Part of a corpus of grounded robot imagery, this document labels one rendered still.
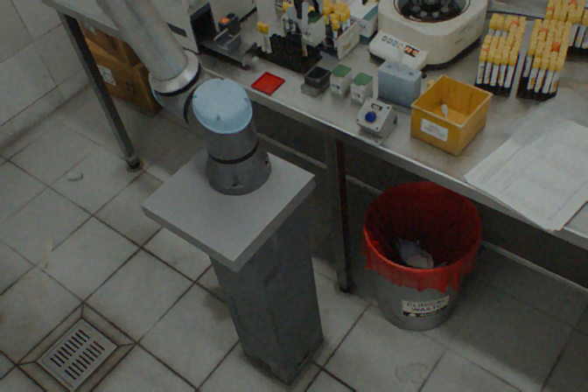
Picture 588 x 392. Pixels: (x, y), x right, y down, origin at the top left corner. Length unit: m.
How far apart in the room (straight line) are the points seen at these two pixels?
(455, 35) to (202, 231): 0.83
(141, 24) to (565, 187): 0.94
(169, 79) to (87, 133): 1.82
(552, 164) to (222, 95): 0.75
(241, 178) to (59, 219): 1.55
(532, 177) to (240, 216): 0.65
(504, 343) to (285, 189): 1.11
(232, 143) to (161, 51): 0.23
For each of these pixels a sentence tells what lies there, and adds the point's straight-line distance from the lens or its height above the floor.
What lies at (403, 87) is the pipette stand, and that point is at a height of 0.94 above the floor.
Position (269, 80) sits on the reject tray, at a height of 0.88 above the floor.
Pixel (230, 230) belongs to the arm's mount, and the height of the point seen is 0.92.
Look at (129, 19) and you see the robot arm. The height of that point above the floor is 1.33.
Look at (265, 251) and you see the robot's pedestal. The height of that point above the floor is 0.74.
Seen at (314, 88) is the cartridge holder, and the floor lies 0.89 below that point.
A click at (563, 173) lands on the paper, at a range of 1.50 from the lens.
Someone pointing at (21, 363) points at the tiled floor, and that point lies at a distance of 2.49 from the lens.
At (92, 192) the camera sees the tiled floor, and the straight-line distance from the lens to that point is 2.85.
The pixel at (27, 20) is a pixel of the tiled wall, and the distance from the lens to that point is 3.14.
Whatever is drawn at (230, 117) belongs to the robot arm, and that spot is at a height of 1.13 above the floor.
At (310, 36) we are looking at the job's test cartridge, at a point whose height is 1.05.
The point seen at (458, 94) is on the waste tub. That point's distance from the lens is 1.58.
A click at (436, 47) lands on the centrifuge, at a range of 1.70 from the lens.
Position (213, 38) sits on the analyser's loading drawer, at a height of 0.92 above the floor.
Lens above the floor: 1.97
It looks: 50 degrees down
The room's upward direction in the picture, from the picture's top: 9 degrees counter-clockwise
